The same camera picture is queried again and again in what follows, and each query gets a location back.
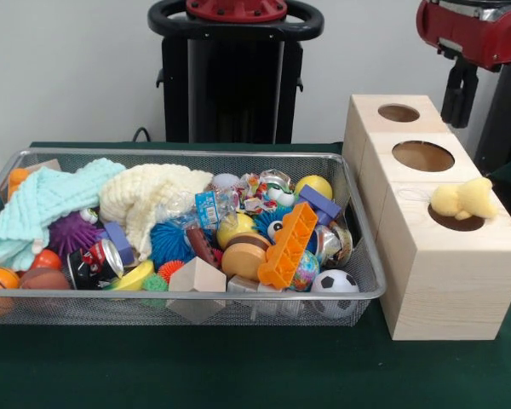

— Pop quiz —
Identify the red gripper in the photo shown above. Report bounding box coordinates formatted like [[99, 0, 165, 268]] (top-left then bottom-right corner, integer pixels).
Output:
[[416, 0, 511, 129]]

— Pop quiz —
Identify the yellow plush duck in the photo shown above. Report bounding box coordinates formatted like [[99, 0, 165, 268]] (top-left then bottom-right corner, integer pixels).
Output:
[[428, 176, 500, 222]]

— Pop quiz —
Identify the wooden box with three holes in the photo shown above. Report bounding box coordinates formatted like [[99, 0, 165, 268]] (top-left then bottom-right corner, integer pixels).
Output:
[[342, 94, 511, 342]]

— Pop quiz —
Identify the clear mesh bin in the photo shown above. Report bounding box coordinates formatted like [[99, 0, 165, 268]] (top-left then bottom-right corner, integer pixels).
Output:
[[0, 148, 388, 328]]

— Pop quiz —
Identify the yellow ball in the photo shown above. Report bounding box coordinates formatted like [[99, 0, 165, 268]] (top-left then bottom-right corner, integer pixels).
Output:
[[215, 212, 256, 251], [295, 174, 334, 200]]

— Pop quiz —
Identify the purple toy block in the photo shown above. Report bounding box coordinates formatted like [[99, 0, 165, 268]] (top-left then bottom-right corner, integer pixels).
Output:
[[297, 185, 344, 225]]

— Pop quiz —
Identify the toy burger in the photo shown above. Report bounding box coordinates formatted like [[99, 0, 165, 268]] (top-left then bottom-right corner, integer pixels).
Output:
[[220, 233, 272, 282]]

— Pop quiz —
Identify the plain wooden block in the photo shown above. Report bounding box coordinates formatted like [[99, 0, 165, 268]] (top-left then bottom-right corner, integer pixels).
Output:
[[166, 256, 227, 325]]

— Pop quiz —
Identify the cream knitted cloth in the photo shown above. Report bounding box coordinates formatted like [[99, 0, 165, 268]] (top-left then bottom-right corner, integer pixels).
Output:
[[98, 163, 215, 262]]

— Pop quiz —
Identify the silver-topped soda can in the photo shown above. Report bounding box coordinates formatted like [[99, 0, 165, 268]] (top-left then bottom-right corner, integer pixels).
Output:
[[66, 238, 125, 291]]

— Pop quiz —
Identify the mint green knitted cloth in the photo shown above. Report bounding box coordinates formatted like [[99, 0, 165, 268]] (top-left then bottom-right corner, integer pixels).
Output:
[[0, 157, 127, 268]]

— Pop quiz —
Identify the colourful knotted rope toy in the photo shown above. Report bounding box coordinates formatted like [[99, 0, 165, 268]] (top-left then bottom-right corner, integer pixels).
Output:
[[238, 172, 282, 214]]

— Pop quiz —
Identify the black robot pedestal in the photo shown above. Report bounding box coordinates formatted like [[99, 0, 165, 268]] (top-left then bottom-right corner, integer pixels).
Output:
[[147, 0, 324, 145]]

